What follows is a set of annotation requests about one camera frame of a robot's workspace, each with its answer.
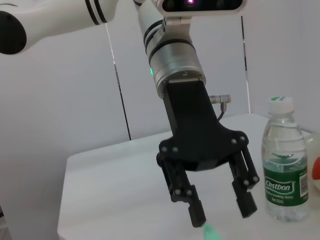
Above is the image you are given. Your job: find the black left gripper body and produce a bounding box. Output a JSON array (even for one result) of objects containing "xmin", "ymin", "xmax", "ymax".
[{"xmin": 156, "ymin": 79, "xmax": 250, "ymax": 173}]

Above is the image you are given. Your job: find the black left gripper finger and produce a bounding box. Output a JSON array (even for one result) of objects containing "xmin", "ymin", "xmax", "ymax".
[
  {"xmin": 228, "ymin": 144, "xmax": 261, "ymax": 219},
  {"xmin": 156, "ymin": 152, "xmax": 207, "ymax": 229}
]

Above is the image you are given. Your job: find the green utility knife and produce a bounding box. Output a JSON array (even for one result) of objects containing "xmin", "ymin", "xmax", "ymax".
[{"xmin": 202, "ymin": 221, "xmax": 224, "ymax": 240}]

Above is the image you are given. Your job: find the clear green-label water bottle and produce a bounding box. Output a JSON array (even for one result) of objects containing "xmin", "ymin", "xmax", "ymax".
[{"xmin": 261, "ymin": 96, "xmax": 311, "ymax": 223}]

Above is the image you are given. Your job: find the red-orange fruit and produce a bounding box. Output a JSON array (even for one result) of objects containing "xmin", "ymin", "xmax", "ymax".
[{"xmin": 309, "ymin": 156, "xmax": 320, "ymax": 191}]

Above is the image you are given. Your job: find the pale green glass fruit bowl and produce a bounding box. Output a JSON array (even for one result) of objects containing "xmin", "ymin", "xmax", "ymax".
[{"xmin": 303, "ymin": 132, "xmax": 320, "ymax": 214}]

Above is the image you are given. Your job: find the left arm gripper cable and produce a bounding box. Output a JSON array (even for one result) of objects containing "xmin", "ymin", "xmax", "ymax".
[{"xmin": 209, "ymin": 94, "xmax": 232, "ymax": 122}]

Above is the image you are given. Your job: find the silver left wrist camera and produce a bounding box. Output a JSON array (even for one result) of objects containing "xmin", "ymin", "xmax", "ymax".
[{"xmin": 159, "ymin": 0, "xmax": 247, "ymax": 26}]

